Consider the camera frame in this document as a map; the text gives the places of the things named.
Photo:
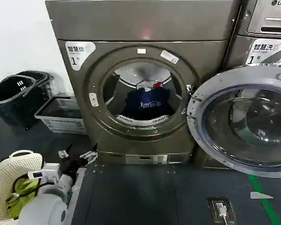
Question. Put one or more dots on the navy blue printed garment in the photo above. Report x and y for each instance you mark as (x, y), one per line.
(150, 103)

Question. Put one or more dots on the white floor sticker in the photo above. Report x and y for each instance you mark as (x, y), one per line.
(260, 195)

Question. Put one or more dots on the grey dryer with open drum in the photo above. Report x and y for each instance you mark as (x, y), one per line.
(142, 23)

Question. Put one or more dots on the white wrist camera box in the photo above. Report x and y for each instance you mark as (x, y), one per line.
(50, 172)

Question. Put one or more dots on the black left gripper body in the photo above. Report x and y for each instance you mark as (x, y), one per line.
(72, 167)

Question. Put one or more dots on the grey washer with number label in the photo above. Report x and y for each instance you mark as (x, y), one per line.
(238, 51)

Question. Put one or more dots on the green garment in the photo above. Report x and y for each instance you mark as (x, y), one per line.
(21, 199)

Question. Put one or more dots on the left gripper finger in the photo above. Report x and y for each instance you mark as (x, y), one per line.
(64, 154)
(90, 155)

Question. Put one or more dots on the black plastic laundry basket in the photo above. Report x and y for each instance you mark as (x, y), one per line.
(11, 103)
(41, 77)

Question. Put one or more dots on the grey slatted plastic crate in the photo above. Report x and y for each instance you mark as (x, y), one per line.
(61, 122)

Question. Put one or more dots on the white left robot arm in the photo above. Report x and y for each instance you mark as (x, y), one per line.
(45, 206)

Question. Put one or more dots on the metal floor socket box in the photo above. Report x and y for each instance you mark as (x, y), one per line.
(212, 211)

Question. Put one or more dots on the round glass dryer door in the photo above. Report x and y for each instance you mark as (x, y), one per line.
(248, 117)

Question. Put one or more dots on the red and white garment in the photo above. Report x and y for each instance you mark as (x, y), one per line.
(155, 84)

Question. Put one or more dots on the grey stacked machine with drawer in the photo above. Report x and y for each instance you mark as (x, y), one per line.
(271, 14)

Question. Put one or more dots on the cream perforated laundry basket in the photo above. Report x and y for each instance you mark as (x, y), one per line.
(4, 173)

